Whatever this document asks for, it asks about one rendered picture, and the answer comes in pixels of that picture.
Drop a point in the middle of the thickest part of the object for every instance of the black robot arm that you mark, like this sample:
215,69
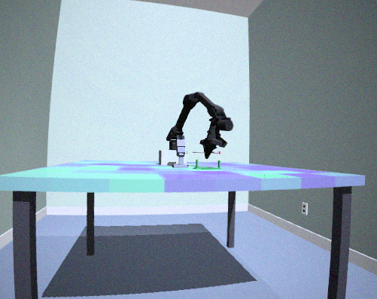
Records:
219,120

